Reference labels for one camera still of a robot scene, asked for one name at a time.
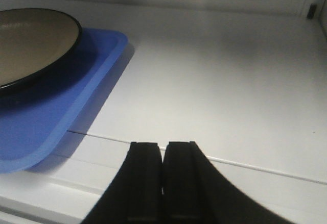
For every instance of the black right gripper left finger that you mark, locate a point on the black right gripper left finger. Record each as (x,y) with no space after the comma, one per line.
(134,195)

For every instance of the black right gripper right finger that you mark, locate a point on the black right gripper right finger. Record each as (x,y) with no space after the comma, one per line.
(194,191)

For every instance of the blue plastic tray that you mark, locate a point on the blue plastic tray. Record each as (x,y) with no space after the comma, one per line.
(34,120)

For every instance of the beige plate with black rim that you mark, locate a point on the beige plate with black rim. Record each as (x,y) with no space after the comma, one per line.
(33,41)

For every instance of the white cabinet shelf lower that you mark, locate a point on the white cabinet shelf lower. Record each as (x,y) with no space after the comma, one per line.
(249,89)

